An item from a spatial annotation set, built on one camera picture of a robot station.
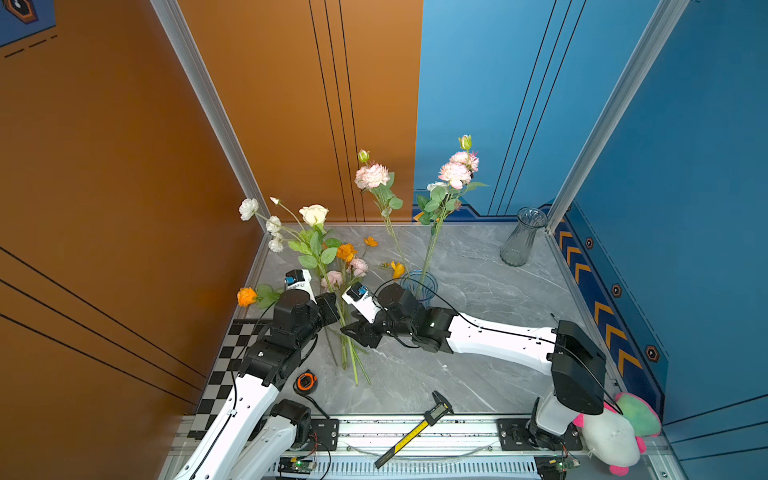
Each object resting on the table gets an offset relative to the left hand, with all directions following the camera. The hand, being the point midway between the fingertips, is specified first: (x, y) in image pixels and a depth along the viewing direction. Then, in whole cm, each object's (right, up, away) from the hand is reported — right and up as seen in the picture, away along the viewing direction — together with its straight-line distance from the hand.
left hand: (337, 292), depth 75 cm
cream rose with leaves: (-4, +11, +1) cm, 12 cm away
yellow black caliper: (+26, -31, +2) cm, 40 cm away
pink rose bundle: (-6, 0, +23) cm, 24 cm away
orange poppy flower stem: (+16, +4, +30) cm, 35 cm away
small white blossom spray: (-24, +21, +3) cm, 32 cm away
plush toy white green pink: (+65, -32, -8) cm, 73 cm away
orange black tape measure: (-9, -25, +4) cm, 27 cm away
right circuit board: (+52, -41, -5) cm, 67 cm away
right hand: (+2, -7, -2) cm, 8 cm away
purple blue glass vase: (+21, +3, -7) cm, 22 cm away
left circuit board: (-9, -41, -4) cm, 42 cm away
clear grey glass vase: (+60, +12, +36) cm, 71 cm away
